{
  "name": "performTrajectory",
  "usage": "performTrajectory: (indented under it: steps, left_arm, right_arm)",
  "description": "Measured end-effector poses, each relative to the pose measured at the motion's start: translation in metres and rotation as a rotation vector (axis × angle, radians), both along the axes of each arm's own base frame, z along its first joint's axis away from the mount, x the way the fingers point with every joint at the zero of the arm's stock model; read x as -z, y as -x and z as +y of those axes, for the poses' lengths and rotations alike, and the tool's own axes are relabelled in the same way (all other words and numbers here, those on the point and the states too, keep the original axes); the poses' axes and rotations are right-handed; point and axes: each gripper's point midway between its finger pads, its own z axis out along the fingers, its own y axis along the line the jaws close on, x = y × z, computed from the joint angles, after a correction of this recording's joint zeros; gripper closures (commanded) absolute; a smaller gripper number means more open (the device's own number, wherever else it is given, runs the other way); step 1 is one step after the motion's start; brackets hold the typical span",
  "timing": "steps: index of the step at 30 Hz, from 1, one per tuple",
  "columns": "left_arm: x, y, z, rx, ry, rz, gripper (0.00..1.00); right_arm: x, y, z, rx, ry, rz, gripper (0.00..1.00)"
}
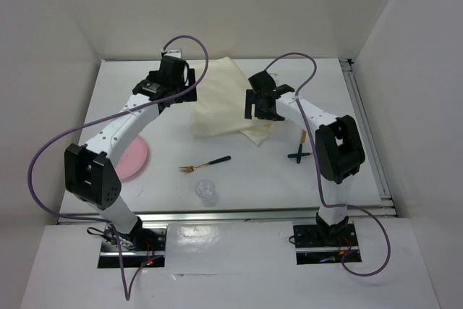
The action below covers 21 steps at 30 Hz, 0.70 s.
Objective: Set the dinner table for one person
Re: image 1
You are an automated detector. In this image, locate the aluminium right side rail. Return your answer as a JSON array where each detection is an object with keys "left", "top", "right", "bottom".
[{"left": 339, "top": 59, "right": 398, "bottom": 218}]

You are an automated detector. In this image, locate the pink plate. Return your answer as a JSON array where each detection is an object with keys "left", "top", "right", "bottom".
[{"left": 116, "top": 135, "right": 149, "bottom": 180}]

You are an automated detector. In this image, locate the aluminium front rail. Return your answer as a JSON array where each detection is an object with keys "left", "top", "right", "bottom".
[{"left": 57, "top": 204, "right": 397, "bottom": 224}]

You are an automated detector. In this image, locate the gold spoon green handle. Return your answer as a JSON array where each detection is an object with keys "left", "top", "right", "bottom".
[{"left": 287, "top": 152, "right": 312, "bottom": 158}]

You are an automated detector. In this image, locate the gold knife green handle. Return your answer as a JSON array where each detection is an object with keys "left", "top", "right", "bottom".
[{"left": 296, "top": 130, "right": 307, "bottom": 164}]

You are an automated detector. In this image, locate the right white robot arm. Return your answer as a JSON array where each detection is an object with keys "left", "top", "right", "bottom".
[{"left": 245, "top": 71, "right": 365, "bottom": 245}]

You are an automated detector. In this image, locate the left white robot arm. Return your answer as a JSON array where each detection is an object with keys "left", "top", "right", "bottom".
[{"left": 64, "top": 56, "right": 197, "bottom": 250}]

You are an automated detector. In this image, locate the aluminium rail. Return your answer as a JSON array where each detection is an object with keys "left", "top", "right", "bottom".
[
  {"left": 339, "top": 59, "right": 398, "bottom": 218},
  {"left": 57, "top": 204, "right": 397, "bottom": 224}
]

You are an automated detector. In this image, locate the clear plastic cup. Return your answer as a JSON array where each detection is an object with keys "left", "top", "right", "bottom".
[{"left": 195, "top": 179, "right": 218, "bottom": 207}]

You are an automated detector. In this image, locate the gold fork green handle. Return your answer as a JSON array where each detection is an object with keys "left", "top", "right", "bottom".
[{"left": 179, "top": 156, "right": 232, "bottom": 174}]

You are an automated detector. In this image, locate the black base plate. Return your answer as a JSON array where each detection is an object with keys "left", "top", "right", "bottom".
[
  {"left": 86, "top": 224, "right": 167, "bottom": 269},
  {"left": 288, "top": 224, "right": 362, "bottom": 265}
]

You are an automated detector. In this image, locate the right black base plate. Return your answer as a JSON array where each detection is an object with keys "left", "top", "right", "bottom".
[{"left": 288, "top": 224, "right": 362, "bottom": 265}]

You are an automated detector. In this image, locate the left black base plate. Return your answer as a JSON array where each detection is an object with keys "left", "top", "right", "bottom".
[{"left": 86, "top": 224, "right": 167, "bottom": 269}]

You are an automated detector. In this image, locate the cream cloth placemat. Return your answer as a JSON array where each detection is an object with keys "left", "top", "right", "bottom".
[{"left": 191, "top": 57, "right": 273, "bottom": 146}]

